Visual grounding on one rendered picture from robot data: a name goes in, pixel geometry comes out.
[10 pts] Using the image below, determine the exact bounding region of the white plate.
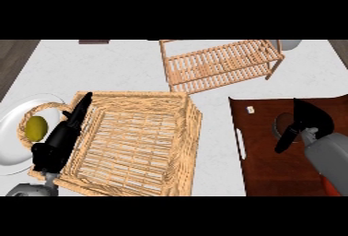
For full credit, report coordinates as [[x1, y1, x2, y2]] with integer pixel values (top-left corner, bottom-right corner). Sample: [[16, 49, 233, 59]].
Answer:
[[0, 93, 68, 177]]

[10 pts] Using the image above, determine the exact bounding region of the wooden tiered shelf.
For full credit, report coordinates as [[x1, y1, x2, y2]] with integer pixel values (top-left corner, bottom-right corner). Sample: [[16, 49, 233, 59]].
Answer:
[[158, 39, 286, 95]]

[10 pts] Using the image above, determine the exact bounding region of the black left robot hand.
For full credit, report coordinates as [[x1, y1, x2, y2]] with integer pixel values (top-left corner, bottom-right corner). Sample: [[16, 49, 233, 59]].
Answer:
[[29, 91, 94, 175]]

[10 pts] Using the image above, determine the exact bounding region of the pale grey round object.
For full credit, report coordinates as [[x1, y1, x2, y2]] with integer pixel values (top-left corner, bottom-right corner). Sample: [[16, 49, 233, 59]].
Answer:
[[275, 39, 303, 52]]

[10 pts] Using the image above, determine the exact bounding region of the dark brown wooden tray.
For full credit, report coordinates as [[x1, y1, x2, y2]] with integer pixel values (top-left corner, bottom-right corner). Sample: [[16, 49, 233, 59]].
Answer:
[[227, 94, 348, 197]]

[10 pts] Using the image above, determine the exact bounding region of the large wicker basket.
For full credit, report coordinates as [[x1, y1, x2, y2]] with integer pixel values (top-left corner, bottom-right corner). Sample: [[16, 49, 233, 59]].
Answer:
[[16, 90, 203, 197]]

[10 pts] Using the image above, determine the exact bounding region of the dark brown flat object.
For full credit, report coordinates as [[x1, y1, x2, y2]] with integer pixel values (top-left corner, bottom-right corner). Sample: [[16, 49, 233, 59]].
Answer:
[[78, 39, 110, 45]]

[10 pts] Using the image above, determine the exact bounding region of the yellow-green fruit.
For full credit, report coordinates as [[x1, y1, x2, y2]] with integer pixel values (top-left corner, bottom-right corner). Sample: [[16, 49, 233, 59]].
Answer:
[[25, 115, 48, 143]]

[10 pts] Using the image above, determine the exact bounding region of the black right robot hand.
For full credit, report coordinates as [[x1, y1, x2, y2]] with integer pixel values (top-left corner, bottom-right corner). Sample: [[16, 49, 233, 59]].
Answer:
[[273, 98, 336, 155]]

